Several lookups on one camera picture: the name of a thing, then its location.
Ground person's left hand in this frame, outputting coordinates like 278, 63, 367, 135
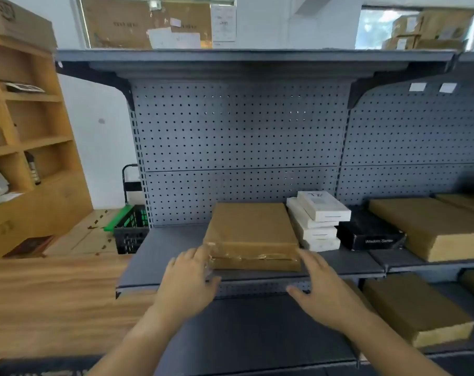
152, 245, 222, 324

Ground person's right hand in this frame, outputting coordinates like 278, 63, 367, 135
286, 249, 375, 335

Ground small white box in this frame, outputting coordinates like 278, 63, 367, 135
301, 237, 341, 253
286, 197, 339, 230
293, 222, 338, 240

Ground black plastic basket green lid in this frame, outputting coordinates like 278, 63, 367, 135
103, 204, 151, 255

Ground black box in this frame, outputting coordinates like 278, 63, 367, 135
335, 205, 407, 252

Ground brown labelled parcel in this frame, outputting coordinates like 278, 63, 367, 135
202, 202, 303, 272

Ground white box with handwriting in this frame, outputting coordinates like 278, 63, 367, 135
296, 191, 352, 223

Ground grey metal pegboard shelf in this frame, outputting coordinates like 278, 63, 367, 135
55, 49, 474, 376

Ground person's left forearm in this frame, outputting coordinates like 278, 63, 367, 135
86, 305, 190, 376

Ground person's right forearm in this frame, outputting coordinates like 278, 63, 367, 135
340, 309, 443, 376

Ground flattened cardboard sheets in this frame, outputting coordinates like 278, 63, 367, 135
45, 209, 122, 257

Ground wooden desk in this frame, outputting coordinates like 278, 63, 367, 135
0, 252, 155, 365

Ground dark brown flat case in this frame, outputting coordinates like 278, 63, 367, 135
2, 235, 56, 259

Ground black bottle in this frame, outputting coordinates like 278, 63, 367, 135
24, 151, 42, 186

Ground white paper sheet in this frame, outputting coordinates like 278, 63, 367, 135
170, 32, 201, 50
147, 28, 173, 50

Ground flat dark packet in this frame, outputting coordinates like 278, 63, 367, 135
0, 81, 46, 93

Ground white printed carton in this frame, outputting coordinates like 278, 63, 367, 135
210, 4, 237, 43

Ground small labelled cardboard carton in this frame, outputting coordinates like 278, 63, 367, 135
382, 34, 418, 51
391, 15, 422, 38

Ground cardboard-covered window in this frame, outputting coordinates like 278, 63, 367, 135
75, 0, 237, 50

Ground cardboard boxes at window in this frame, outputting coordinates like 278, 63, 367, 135
356, 5, 474, 51

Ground large printed cardboard carton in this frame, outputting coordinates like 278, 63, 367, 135
0, 0, 58, 51

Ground black trolley handle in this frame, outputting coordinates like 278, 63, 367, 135
122, 164, 142, 204

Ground wooden wall cabinet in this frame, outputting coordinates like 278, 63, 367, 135
0, 33, 95, 261

